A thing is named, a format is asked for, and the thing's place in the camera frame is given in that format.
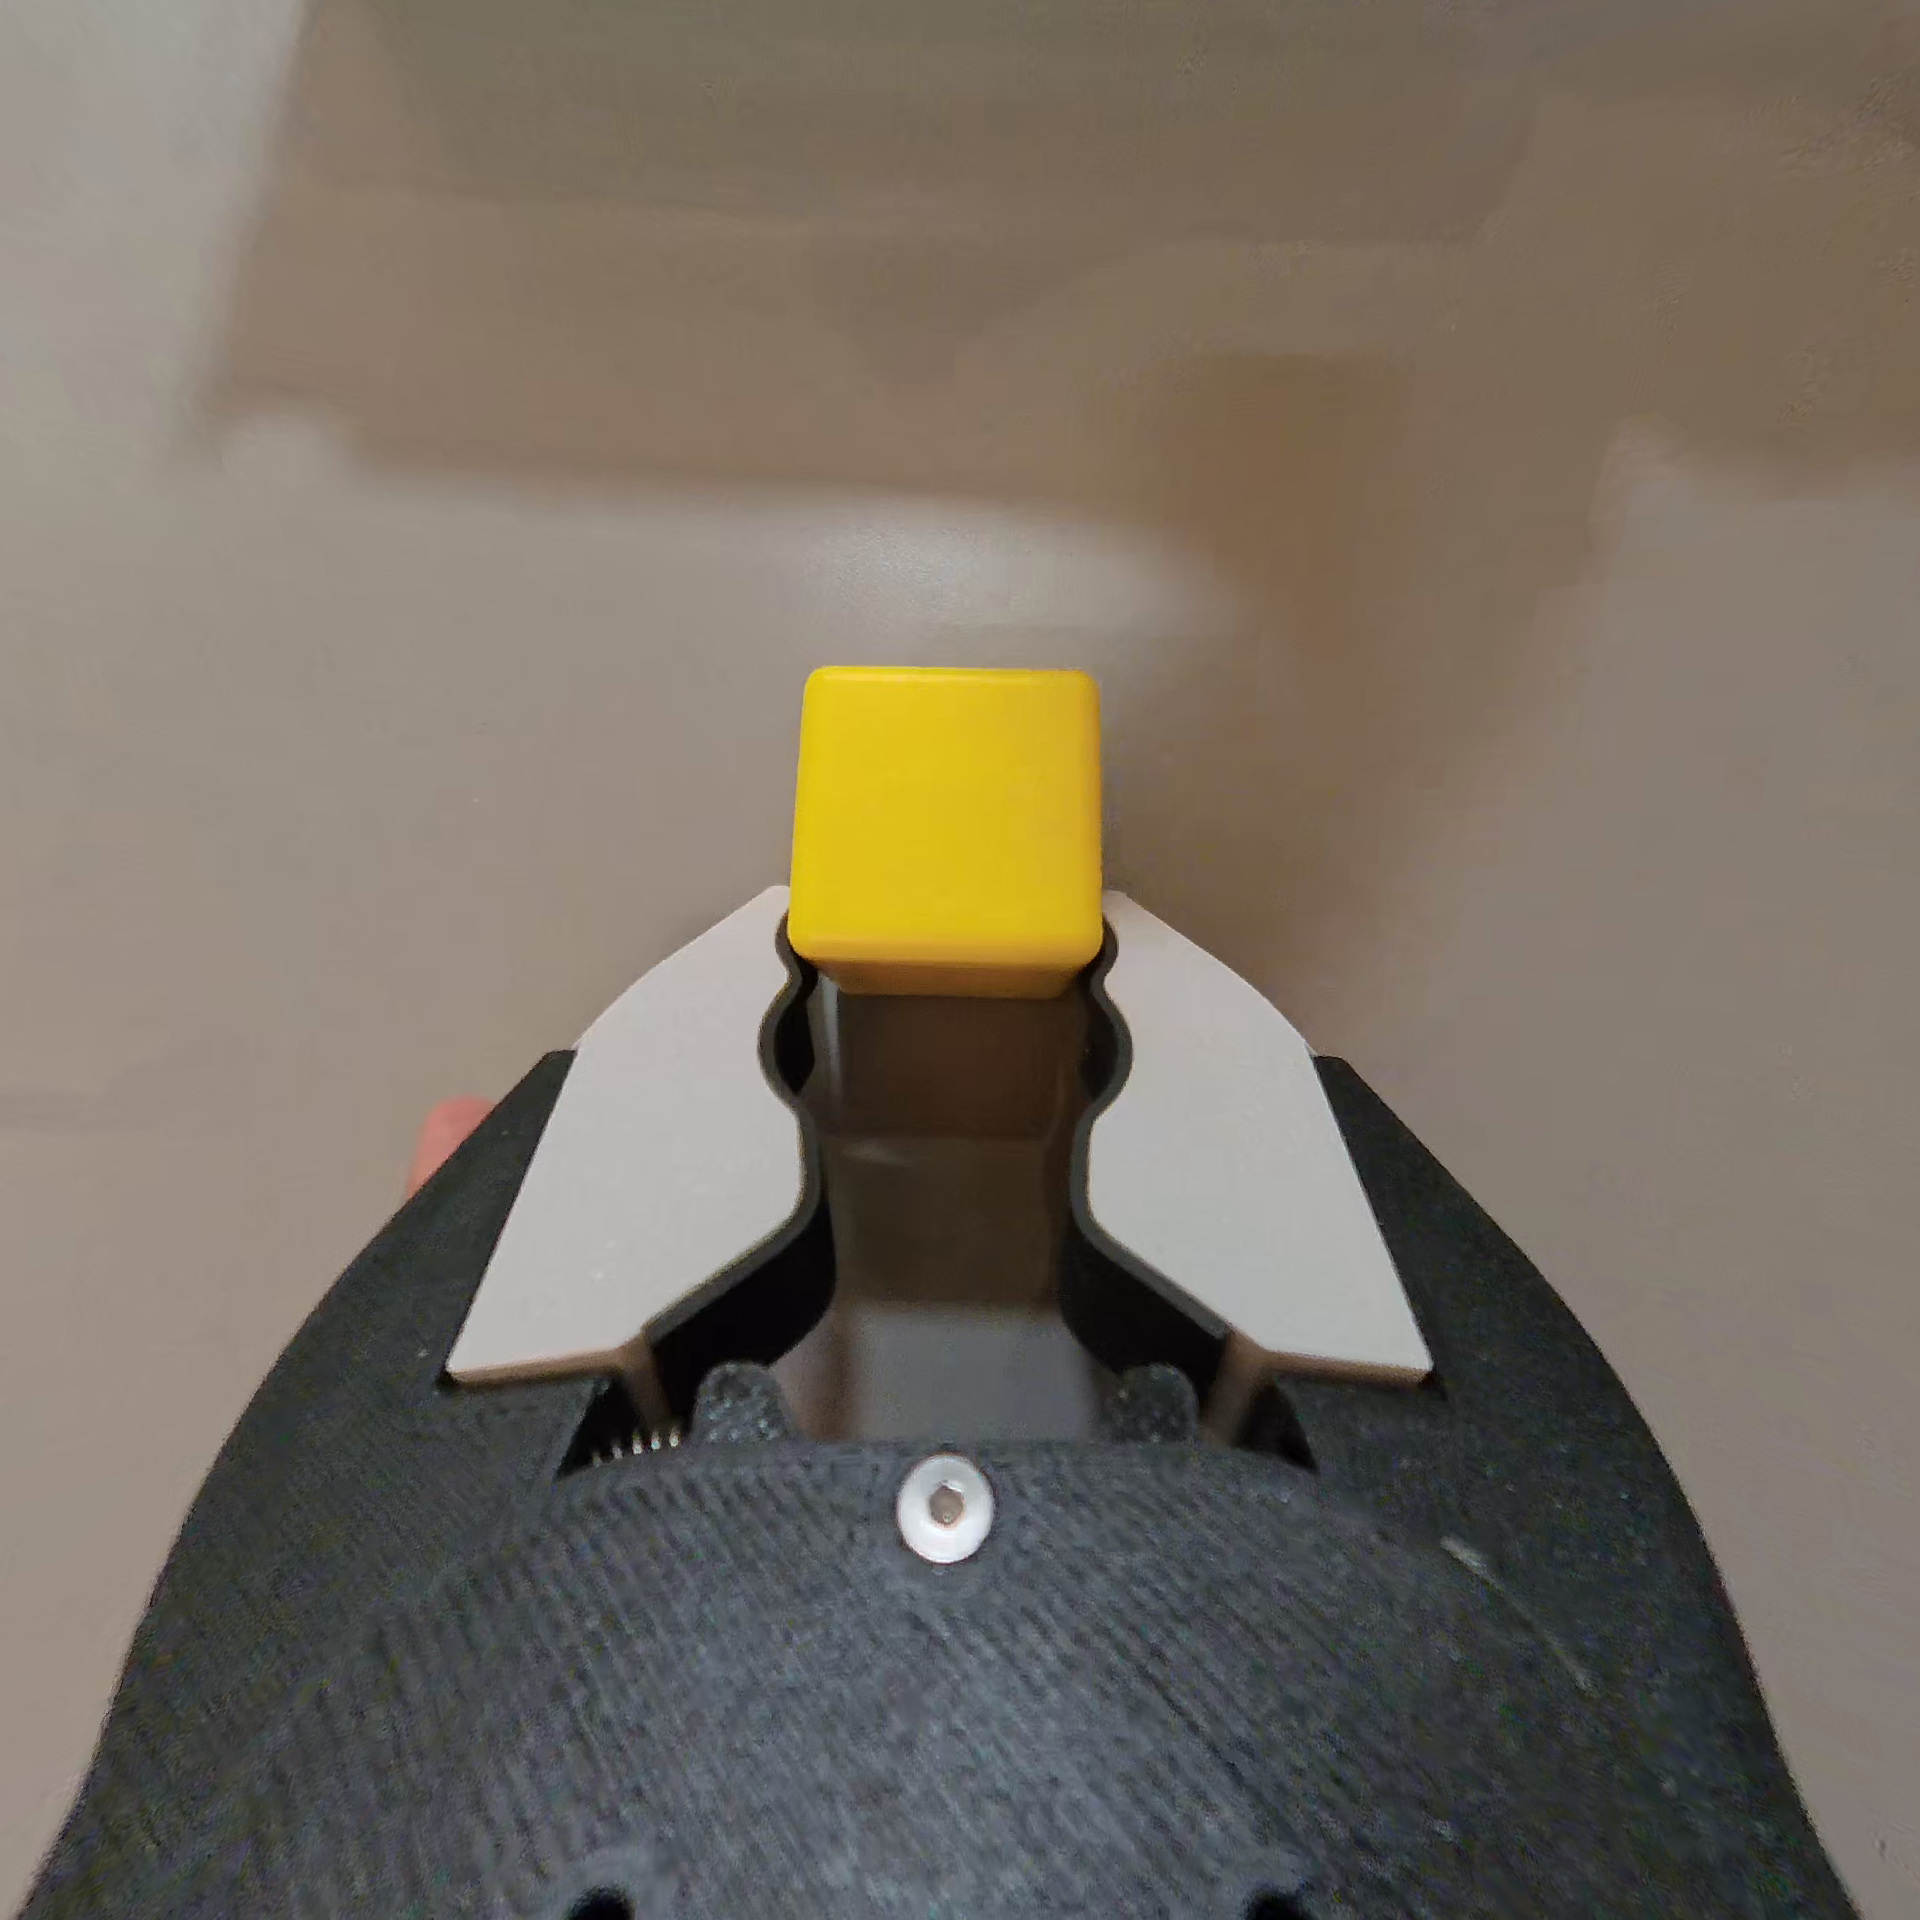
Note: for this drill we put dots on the person's left hand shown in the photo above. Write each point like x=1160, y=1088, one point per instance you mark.
x=442, y=1138

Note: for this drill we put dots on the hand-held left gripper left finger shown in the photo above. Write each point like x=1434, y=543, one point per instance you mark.
x=660, y=1187

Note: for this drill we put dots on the yellow cube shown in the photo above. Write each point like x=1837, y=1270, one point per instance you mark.
x=946, y=825

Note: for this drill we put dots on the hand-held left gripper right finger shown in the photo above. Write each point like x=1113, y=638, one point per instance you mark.
x=1245, y=1206

